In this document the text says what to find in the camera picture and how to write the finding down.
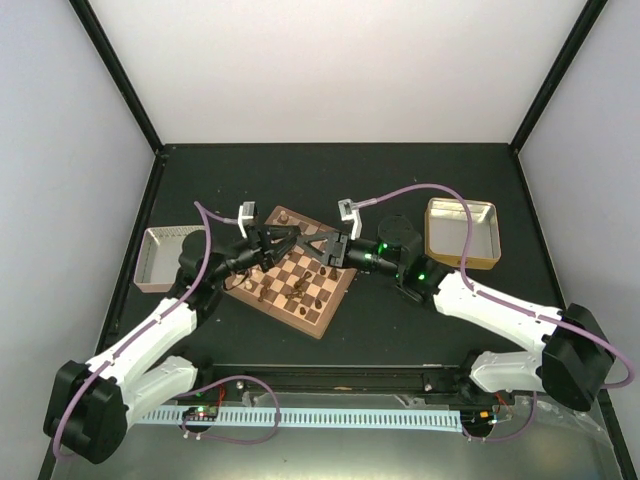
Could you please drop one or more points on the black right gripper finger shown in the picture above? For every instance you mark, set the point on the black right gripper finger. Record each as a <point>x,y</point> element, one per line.
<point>316,250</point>
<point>320,239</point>

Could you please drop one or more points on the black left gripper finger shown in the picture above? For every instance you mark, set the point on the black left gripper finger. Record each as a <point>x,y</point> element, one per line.
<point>276,249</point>
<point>271,233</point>

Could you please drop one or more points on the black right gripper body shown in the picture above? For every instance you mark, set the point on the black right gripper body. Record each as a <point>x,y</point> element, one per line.
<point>351,259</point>

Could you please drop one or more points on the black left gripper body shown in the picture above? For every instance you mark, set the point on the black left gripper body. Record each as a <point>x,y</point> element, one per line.
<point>249,258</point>

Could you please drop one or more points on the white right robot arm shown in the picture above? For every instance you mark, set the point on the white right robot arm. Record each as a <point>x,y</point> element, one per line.
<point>562,352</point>

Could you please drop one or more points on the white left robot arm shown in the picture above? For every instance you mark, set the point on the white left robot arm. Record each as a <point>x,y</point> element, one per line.
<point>94,404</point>

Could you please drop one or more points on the white chess piece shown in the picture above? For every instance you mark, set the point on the white chess piece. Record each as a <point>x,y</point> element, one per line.
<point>283,216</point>

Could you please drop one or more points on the wooden chess board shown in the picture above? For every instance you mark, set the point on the wooden chess board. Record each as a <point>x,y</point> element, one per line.
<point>245,287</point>

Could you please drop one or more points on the pile of brown chess pieces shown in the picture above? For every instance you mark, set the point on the pile of brown chess pieces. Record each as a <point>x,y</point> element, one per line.
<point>299,287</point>

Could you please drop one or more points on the gold metal tin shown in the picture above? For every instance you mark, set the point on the gold metal tin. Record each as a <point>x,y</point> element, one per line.
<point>446,230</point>

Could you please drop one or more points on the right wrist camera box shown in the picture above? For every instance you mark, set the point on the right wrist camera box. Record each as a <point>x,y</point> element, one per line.
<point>350,213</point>

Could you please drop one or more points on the white slotted cable duct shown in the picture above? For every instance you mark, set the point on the white slotted cable duct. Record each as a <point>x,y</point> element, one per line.
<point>319,418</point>

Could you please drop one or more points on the black corner frame post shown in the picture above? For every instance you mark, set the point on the black corner frame post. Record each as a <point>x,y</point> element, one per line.
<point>101,43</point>
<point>571,46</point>

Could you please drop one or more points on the black right corner frame post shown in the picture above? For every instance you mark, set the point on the black right corner frame post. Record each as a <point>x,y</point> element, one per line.
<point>571,46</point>

